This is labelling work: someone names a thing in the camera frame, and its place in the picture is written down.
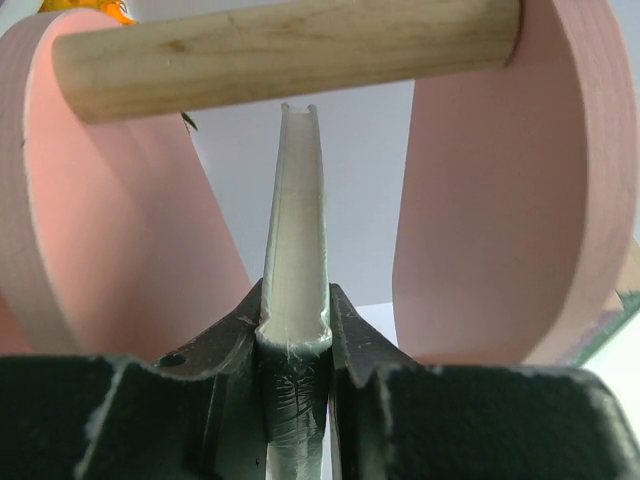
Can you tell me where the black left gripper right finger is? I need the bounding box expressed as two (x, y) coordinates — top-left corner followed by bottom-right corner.
(329, 285), (639, 479)

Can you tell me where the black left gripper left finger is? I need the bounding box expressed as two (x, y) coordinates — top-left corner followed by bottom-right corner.
(1, 287), (267, 479)

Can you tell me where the pink three-tier shelf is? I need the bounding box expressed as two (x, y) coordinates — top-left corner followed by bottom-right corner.
(1, 1), (639, 365)

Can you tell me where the grey Great Gatsby book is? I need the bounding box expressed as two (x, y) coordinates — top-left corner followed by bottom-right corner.
(256, 104), (332, 479)

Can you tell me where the orange toy fruit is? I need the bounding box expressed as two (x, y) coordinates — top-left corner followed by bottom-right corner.
(39, 0), (136, 25)

